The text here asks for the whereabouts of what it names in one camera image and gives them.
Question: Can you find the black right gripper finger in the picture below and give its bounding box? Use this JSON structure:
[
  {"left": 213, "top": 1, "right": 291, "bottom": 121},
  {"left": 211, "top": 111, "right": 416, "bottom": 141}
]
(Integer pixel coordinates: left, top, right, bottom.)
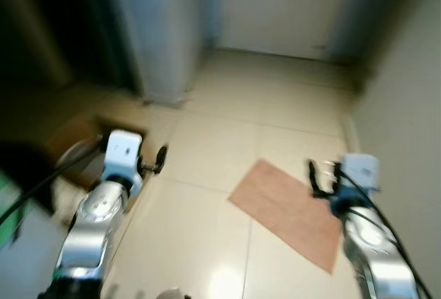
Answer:
[{"left": 307, "top": 159, "right": 326, "bottom": 198}]

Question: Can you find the pink floor mat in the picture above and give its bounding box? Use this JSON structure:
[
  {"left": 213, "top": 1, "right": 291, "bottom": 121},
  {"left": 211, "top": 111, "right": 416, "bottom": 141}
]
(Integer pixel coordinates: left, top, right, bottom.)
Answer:
[{"left": 227, "top": 158, "right": 347, "bottom": 274}]

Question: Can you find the brown cardboard box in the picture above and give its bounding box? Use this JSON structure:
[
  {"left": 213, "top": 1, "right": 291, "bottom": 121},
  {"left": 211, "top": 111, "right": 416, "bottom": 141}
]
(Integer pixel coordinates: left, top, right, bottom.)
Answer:
[{"left": 40, "top": 112, "right": 150, "bottom": 200}]

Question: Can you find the grey-blue door panel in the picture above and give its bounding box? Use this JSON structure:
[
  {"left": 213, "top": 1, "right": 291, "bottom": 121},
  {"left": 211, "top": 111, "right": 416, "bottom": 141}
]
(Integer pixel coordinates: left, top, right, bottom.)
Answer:
[{"left": 103, "top": 0, "right": 209, "bottom": 105}]

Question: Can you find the white door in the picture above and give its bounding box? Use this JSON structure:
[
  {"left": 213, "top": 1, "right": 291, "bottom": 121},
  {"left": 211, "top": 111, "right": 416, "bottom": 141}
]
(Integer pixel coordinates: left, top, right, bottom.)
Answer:
[{"left": 215, "top": 0, "right": 349, "bottom": 61}]

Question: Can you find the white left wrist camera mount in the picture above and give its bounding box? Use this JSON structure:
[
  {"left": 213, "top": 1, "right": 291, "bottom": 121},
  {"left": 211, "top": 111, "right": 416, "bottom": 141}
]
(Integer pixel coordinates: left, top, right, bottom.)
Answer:
[{"left": 102, "top": 130, "right": 144, "bottom": 184}]

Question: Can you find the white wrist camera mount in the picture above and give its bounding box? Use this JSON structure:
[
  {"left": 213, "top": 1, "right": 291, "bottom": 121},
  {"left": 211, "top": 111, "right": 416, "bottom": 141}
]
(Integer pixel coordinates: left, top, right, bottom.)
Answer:
[
  {"left": 102, "top": 130, "right": 144, "bottom": 184},
  {"left": 339, "top": 153, "right": 381, "bottom": 194}
]

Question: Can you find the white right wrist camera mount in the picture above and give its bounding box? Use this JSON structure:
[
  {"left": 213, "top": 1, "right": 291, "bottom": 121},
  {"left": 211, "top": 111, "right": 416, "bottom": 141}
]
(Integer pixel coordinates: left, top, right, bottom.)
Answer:
[{"left": 339, "top": 153, "right": 381, "bottom": 194}]

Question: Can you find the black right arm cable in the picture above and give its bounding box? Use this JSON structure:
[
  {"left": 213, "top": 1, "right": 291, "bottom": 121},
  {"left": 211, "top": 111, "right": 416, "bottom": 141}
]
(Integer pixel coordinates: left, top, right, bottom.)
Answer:
[{"left": 335, "top": 167, "right": 433, "bottom": 299}]

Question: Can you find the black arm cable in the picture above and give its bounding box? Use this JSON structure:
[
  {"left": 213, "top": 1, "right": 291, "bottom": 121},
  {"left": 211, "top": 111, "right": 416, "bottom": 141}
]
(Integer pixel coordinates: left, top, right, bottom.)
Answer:
[
  {"left": 335, "top": 167, "right": 433, "bottom": 299},
  {"left": 0, "top": 149, "right": 107, "bottom": 225}
]

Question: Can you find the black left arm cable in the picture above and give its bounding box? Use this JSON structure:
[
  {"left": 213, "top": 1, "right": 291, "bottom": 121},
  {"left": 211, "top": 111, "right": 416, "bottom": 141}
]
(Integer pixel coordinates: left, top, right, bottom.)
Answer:
[{"left": 0, "top": 149, "right": 107, "bottom": 225}]

